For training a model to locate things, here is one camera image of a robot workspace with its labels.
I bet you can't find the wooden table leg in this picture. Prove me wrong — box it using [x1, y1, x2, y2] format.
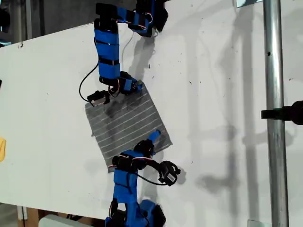
[17, 205, 40, 227]

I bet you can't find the thin white cable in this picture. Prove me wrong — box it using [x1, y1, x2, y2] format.
[122, 32, 136, 61]

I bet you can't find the black camera stalk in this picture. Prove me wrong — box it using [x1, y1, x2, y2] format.
[148, 158, 166, 172]

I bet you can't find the grey metal frame bar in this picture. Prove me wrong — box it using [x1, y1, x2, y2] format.
[25, 0, 33, 40]

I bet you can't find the grey striped towel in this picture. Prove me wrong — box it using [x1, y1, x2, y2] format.
[84, 80, 173, 174]

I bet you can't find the black clamp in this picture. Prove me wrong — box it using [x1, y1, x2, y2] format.
[261, 100, 303, 125]

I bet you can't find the steel post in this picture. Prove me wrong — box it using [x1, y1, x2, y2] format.
[263, 0, 290, 227]

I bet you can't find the yellow object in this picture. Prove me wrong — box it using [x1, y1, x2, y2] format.
[0, 137, 7, 163]

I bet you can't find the silver black camera box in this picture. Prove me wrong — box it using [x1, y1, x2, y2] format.
[87, 90, 110, 107]

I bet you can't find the black camera cable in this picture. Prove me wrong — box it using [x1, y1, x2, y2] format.
[136, 173, 168, 186]
[79, 60, 100, 102]

